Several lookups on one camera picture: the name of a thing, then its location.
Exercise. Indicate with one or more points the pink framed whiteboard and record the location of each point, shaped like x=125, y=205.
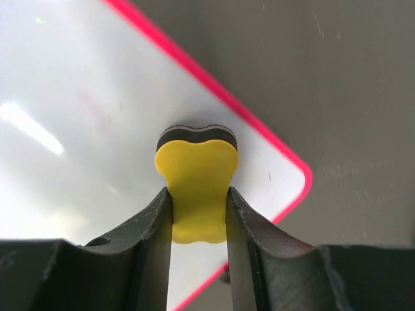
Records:
x=87, y=88

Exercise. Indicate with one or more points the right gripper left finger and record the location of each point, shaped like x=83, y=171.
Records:
x=126, y=268

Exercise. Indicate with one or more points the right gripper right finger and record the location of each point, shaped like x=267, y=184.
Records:
x=272, y=270

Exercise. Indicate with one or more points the yellow whiteboard eraser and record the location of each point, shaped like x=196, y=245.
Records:
x=197, y=164

